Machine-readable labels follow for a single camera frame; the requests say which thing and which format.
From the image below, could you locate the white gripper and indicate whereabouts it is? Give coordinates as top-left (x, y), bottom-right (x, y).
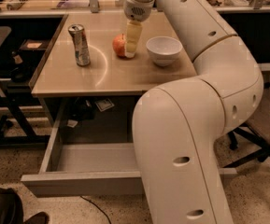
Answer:
top-left (123, 0), bottom-right (155, 58)

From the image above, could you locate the red apple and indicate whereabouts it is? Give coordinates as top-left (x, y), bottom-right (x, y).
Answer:
top-left (112, 34), bottom-right (126, 57)

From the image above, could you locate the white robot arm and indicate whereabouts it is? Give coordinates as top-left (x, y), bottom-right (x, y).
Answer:
top-left (124, 0), bottom-right (263, 224)

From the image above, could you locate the open grey drawer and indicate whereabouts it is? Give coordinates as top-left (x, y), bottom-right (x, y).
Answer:
top-left (22, 104), bottom-right (225, 197)

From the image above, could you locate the white bowl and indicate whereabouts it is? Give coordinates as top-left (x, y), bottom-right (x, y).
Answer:
top-left (146, 36), bottom-right (183, 67)

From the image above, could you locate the silver drink can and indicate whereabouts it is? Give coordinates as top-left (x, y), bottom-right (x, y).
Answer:
top-left (68, 24), bottom-right (91, 67)

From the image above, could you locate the office chair right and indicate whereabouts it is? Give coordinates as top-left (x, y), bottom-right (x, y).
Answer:
top-left (226, 83), bottom-right (270, 168)

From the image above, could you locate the dark bag on floor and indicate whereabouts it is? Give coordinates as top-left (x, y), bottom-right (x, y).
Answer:
top-left (0, 189), bottom-right (50, 224)

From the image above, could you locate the cabinet frame with countertop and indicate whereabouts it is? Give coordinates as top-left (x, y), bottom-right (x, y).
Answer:
top-left (28, 11), bottom-right (201, 126)

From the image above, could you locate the black floor cable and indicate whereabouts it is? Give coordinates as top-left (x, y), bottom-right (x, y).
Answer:
top-left (79, 195), bottom-right (113, 224)

